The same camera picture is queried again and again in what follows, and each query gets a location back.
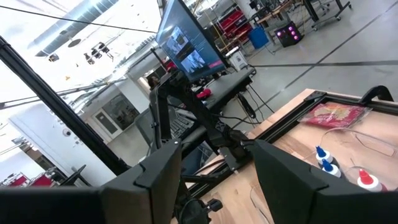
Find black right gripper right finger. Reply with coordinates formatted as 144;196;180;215
252;140;346;224

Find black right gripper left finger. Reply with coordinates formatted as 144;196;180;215
101;139;183;224

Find blue-capped glue bottle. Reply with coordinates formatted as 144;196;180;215
321;158;343;179
315;145;334;166

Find red-capped glue bottle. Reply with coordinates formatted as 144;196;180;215
356;168;389;193

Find red snack packet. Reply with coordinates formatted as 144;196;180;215
297;102;373;129

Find black keyboard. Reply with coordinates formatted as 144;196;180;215
169;114;196;140

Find black power strip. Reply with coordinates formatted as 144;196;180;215
236;92;258;119

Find clear plastic container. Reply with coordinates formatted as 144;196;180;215
303;126;398;194

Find person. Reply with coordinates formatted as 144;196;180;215
147;75;160;91

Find small red object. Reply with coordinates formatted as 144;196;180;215
195;88;213;100

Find dark computer desk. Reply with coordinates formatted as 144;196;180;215
172;67;257;150

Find white box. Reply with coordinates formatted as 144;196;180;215
228;50;249;72

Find computer monitor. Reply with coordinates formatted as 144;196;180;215
154;0;230;83

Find blue bin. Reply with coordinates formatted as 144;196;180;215
247;26;270;50

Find black computer pink lights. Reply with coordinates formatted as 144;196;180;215
274;21;305;48

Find red storage bin shelf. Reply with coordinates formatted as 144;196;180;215
216;9;253;43

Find black frame upright strut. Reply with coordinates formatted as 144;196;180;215
0;35;131;177

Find black curved clamp handle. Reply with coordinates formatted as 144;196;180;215
358;85;395;104

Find silver ceiling duct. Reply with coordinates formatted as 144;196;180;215
27;0;121;58

